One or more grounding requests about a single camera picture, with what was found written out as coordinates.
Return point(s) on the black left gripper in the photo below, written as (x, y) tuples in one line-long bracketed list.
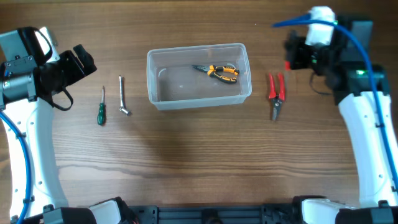
[(77, 73)]

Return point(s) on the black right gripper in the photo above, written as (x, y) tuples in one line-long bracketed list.
[(301, 46)]

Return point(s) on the black red screwdriver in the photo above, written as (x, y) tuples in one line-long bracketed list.
[(287, 65)]

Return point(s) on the red handled cutters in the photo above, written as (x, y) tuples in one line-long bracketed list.
[(276, 98)]

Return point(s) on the orange black pliers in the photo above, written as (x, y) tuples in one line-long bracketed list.
[(217, 72)]

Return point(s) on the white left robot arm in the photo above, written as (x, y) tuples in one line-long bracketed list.
[(37, 195)]

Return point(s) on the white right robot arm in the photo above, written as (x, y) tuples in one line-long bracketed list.
[(362, 96)]

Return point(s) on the clear plastic container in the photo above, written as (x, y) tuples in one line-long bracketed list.
[(173, 84)]

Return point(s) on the silver socket wrench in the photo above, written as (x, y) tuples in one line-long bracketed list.
[(122, 107)]

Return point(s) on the green handled screwdriver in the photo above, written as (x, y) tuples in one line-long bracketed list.
[(101, 112)]

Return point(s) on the black aluminium frame rail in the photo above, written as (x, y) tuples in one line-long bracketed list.
[(278, 213)]

